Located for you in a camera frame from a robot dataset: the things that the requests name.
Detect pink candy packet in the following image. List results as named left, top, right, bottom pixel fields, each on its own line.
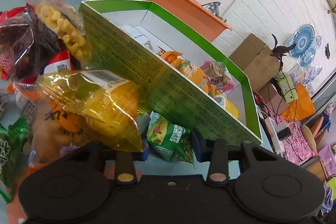
left=201, top=61, right=235, bottom=93

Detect small red white packet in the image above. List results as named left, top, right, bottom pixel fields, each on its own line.
left=43, top=50, right=75, bottom=74

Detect green cardboard box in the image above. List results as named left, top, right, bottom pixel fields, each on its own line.
left=79, top=0, right=263, bottom=145

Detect brown orange snack bag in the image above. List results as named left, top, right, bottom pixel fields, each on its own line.
left=29, top=98, right=97, bottom=169

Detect steel bowl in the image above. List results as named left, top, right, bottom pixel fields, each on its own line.
left=202, top=2, right=221, bottom=17

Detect blue white decorative plates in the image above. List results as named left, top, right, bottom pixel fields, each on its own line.
left=286, top=24, right=322, bottom=68

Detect yellow corn puffs bag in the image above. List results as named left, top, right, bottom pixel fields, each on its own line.
left=25, top=0, right=97, bottom=68

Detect orange plastic tub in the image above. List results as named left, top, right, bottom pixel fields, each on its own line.
left=146, top=0, right=232, bottom=42

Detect green snack bag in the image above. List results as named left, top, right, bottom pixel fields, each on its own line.
left=1, top=118, right=29, bottom=203

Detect dark red dates bag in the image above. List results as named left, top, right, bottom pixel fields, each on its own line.
left=1, top=14, right=66, bottom=80

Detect orange leaf snack packet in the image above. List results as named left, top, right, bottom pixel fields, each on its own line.
left=161, top=51, right=215, bottom=97

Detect green peas snack packet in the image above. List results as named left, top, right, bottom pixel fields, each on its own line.
left=146, top=112, right=194, bottom=164

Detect orange plastic bag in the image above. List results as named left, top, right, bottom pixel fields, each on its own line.
left=281, top=84, right=315, bottom=121

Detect brown cardboard box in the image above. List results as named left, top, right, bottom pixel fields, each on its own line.
left=229, top=34, right=280, bottom=92

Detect yellow candy bag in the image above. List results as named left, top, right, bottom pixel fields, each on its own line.
left=35, top=69, right=148, bottom=153

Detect red chips bag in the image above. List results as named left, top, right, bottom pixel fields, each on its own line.
left=0, top=6, right=26, bottom=23

